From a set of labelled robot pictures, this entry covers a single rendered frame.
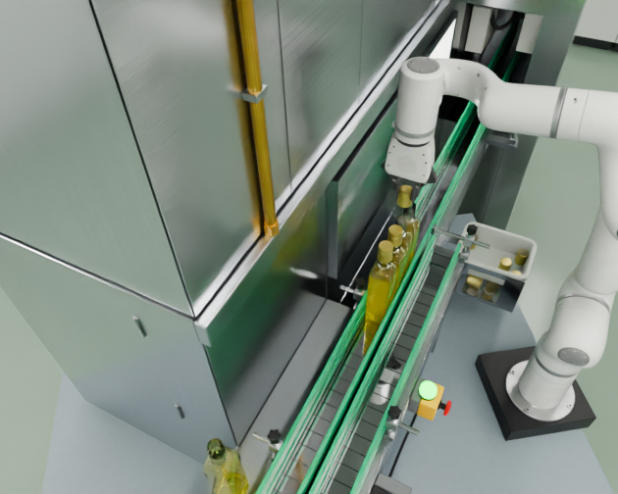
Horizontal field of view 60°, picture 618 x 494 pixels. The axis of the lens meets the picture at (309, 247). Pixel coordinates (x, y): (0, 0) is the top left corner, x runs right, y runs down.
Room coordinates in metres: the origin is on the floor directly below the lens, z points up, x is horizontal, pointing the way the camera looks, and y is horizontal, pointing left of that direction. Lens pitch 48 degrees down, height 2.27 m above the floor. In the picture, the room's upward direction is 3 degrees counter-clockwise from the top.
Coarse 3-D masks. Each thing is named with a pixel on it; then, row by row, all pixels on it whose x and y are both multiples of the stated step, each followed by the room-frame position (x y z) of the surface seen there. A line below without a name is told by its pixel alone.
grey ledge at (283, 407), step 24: (336, 312) 0.85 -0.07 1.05; (312, 336) 0.77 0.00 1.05; (336, 336) 0.77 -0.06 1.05; (312, 360) 0.70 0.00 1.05; (288, 384) 0.64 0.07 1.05; (312, 384) 0.64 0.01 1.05; (264, 408) 0.58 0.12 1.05; (288, 408) 0.58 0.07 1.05; (264, 432) 0.52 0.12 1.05; (240, 456) 0.47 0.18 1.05; (264, 456) 0.46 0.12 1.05
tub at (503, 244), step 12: (480, 228) 1.19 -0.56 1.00; (492, 228) 1.17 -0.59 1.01; (480, 240) 1.18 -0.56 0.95; (492, 240) 1.16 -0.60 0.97; (504, 240) 1.14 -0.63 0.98; (516, 240) 1.13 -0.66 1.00; (528, 240) 1.12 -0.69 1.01; (480, 252) 1.14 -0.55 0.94; (492, 252) 1.13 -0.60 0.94; (504, 252) 1.13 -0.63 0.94; (516, 252) 1.12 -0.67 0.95; (480, 264) 1.03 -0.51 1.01; (492, 264) 1.08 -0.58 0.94; (516, 264) 1.08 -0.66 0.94; (528, 264) 1.02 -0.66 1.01; (516, 276) 0.97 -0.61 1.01
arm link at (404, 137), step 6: (396, 126) 0.93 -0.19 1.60; (396, 132) 0.92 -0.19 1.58; (402, 132) 0.91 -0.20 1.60; (432, 132) 0.91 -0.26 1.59; (402, 138) 0.91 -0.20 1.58; (408, 138) 0.90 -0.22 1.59; (414, 138) 0.90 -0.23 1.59; (420, 138) 0.90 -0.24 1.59; (426, 138) 0.90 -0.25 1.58; (432, 138) 0.91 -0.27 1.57
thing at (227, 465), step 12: (216, 444) 0.40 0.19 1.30; (216, 456) 0.37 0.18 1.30; (228, 456) 0.39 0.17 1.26; (204, 468) 0.37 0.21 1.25; (216, 468) 0.37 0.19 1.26; (228, 468) 0.37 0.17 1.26; (240, 468) 0.39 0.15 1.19; (216, 480) 0.36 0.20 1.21; (228, 480) 0.35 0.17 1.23; (240, 480) 0.38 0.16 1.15; (216, 492) 0.37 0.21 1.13; (228, 492) 0.36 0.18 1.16; (240, 492) 0.37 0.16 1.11
